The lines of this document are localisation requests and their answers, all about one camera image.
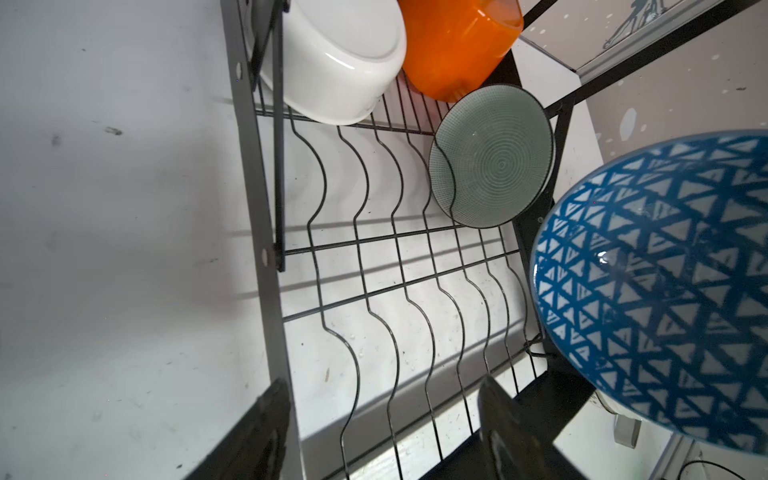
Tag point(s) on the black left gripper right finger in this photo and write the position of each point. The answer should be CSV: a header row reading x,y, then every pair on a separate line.
x,y
514,447

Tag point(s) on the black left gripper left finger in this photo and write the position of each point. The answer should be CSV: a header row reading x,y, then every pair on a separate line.
x,y
255,447

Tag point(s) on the blue patterned bowl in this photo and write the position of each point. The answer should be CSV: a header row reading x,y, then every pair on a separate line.
x,y
650,277

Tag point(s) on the light green glazed bowl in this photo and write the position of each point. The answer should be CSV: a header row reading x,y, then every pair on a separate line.
x,y
491,156

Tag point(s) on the white ceramic bowl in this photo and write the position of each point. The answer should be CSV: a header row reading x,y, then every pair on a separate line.
x,y
339,57

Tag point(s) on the orange glass bowl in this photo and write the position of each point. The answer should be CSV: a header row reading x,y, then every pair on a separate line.
x,y
454,45

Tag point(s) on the black wire dish rack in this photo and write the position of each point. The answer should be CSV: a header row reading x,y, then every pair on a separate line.
x,y
382,316

